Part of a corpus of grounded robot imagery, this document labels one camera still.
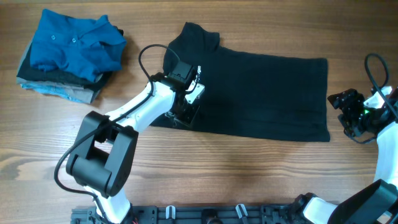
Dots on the blue folded polo shirt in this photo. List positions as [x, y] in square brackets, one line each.
[83, 47]

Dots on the light blue folded garment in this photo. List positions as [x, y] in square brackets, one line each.
[53, 90]

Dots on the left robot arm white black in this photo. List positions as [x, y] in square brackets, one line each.
[106, 144]

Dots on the dark charcoal folded garment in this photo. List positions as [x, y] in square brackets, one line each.
[84, 62]

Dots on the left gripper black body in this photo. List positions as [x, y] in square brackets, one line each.
[185, 113]

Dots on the black polo shirt white logo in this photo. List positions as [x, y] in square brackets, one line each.
[253, 95]

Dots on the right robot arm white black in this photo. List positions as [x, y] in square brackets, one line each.
[376, 115]

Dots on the grey folded garment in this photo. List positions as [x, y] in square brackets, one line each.
[73, 91]

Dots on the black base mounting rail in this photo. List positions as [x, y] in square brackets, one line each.
[264, 214]

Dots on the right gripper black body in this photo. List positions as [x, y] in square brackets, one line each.
[356, 116]

